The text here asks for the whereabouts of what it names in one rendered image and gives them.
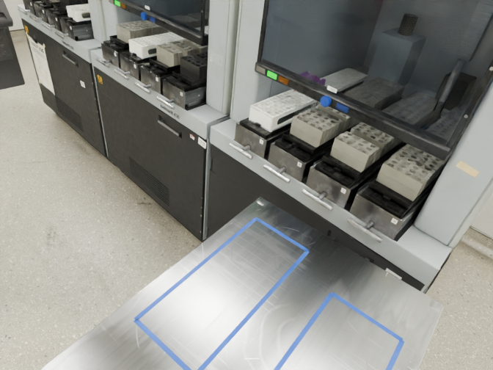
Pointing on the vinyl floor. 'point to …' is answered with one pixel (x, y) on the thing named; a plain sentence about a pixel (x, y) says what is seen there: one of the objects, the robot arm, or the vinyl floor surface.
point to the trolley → (264, 307)
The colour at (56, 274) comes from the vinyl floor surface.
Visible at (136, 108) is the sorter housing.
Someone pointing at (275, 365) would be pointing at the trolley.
